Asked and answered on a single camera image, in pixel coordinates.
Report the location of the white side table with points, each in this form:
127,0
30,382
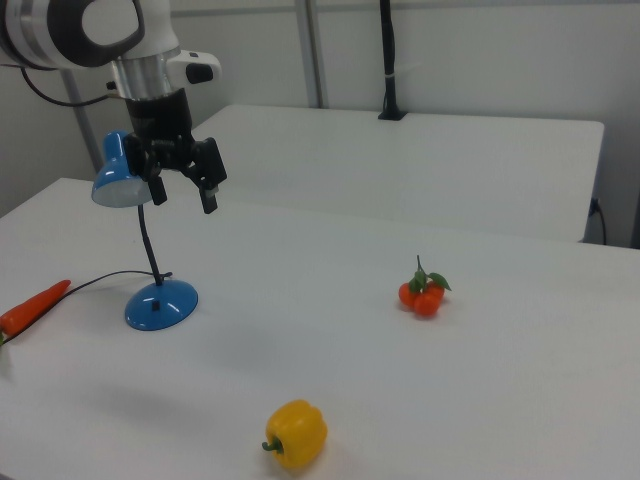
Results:
400,165

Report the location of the yellow toy bell pepper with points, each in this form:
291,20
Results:
297,432

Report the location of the orange toy carrot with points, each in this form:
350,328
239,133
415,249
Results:
35,305

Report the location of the orange toy tangerine cluster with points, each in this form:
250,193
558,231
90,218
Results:
425,300

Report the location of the grey metal partition post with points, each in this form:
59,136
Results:
82,125
314,50

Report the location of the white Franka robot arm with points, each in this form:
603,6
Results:
45,30

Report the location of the black camera stand pole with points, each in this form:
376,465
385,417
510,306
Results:
390,60

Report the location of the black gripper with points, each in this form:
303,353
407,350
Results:
160,125

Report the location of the blue desk lamp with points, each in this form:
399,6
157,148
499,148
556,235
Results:
160,305

